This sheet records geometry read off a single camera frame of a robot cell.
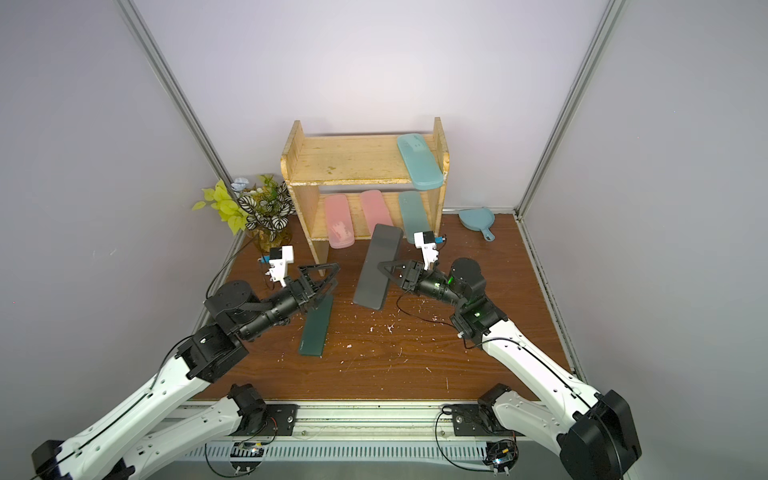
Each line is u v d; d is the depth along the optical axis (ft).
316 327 2.84
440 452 2.26
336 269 1.85
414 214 2.96
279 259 1.90
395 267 2.12
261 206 2.94
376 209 3.03
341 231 2.80
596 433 1.22
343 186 2.29
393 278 2.05
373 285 2.10
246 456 2.37
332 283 1.80
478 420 2.27
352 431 2.38
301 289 1.74
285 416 2.44
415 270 1.94
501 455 2.29
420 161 2.38
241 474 2.19
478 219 3.87
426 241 2.09
